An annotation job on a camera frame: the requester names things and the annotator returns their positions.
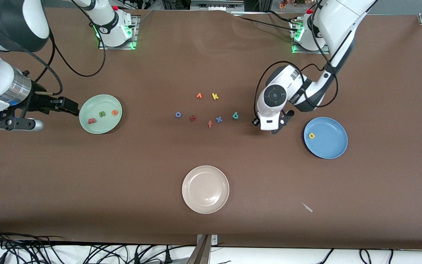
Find metal clamp bracket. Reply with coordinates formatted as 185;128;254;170
196;234;218;245

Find green plate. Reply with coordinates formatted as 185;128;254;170
79;94;123;134

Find grey metal bar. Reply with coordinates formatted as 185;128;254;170
186;235;211;264

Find blue plate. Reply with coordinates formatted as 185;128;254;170
304;117;348;159

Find black cable on table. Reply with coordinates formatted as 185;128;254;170
268;10;296;23
238;16;299;33

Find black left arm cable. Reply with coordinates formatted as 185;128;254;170
254;0;340;116

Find orange dried flowers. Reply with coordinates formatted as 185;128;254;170
279;0;316;10

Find aluminium frame piece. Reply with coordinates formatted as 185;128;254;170
190;0;245;12

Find beige plate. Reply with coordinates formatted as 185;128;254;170
182;165;230;214

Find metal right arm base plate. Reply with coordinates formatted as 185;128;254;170
99;15;138;50

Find brown table cover sheet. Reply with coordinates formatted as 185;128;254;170
0;7;422;250

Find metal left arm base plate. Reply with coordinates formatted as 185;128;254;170
292;20;330;55

